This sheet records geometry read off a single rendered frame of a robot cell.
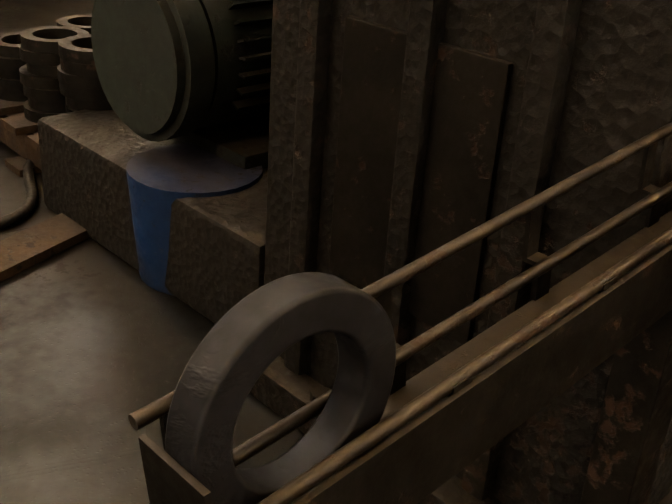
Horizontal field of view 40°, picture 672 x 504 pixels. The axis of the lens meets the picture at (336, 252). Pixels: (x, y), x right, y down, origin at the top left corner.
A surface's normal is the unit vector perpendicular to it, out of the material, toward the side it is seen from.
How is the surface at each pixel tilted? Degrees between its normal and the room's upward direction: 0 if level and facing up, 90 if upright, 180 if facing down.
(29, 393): 0
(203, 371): 53
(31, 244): 0
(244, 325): 28
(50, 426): 0
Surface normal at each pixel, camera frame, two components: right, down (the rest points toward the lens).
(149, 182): 0.06, -0.89
